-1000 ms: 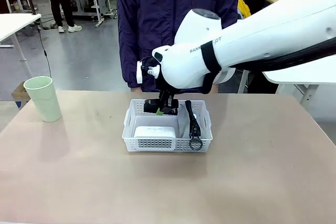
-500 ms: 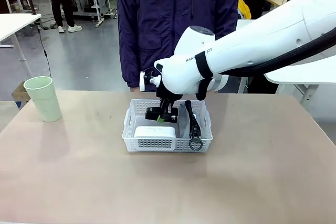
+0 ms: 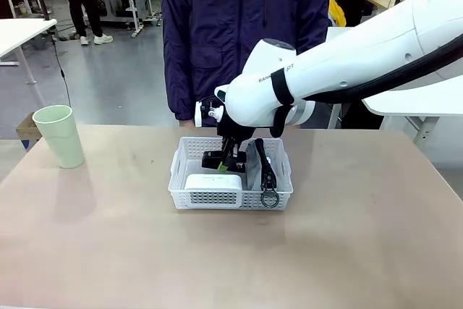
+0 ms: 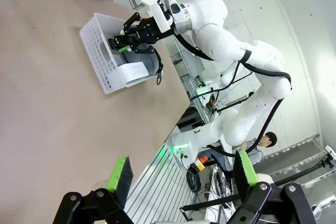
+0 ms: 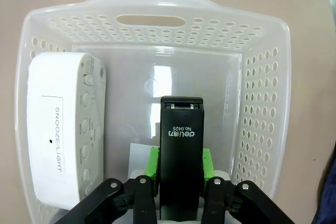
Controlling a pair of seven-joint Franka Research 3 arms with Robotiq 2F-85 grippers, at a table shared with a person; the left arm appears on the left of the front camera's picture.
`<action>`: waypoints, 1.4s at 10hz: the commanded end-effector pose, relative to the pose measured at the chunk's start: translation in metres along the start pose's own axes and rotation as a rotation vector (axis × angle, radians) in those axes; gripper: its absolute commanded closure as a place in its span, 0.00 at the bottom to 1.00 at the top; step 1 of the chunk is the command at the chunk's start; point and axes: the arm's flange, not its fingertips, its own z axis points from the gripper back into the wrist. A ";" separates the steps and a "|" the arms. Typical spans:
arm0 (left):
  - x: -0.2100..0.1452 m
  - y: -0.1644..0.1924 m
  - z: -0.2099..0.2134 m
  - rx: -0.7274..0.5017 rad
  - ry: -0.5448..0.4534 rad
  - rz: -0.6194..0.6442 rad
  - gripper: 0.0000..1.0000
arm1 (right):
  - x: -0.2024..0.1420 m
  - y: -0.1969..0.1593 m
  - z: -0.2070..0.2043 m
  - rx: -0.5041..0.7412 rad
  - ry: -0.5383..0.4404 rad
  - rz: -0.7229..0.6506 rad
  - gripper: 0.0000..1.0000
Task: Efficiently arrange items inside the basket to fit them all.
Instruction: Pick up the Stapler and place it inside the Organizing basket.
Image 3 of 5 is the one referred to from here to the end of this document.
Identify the person in purple jacket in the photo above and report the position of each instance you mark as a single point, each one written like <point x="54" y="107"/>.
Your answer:
<point x="217" y="34"/>

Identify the pale green plastic cup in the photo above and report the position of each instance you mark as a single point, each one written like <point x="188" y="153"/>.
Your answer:
<point x="61" y="139"/>

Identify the wooden table top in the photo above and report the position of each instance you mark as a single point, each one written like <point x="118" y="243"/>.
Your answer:
<point x="380" y="2"/>

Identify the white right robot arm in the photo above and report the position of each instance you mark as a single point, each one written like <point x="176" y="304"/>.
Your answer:
<point x="325" y="66"/>

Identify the cardboard box on floor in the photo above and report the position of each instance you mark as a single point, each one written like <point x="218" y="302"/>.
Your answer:
<point x="29" y="131"/>

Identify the white perforated plastic basket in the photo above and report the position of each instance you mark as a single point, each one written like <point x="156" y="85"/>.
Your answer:
<point x="224" y="200"/>

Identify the yellow jacket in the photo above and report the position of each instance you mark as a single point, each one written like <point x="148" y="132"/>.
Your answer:
<point x="336" y="10"/>

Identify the person's right hand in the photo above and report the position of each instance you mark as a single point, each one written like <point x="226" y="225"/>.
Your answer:
<point x="186" y="123"/>

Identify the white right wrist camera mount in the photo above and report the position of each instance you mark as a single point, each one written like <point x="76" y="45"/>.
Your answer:
<point x="202" y="111"/>

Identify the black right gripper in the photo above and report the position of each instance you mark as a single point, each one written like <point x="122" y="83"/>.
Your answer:
<point x="235" y="130"/>

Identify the white side table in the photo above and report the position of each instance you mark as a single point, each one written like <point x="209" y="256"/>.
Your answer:
<point x="18" y="34"/>

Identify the large white table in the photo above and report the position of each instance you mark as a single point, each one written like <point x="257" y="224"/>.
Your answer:
<point x="416" y="101"/>

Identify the white rectangular speaker box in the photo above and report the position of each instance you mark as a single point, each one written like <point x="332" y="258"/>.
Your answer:
<point x="213" y="181"/>

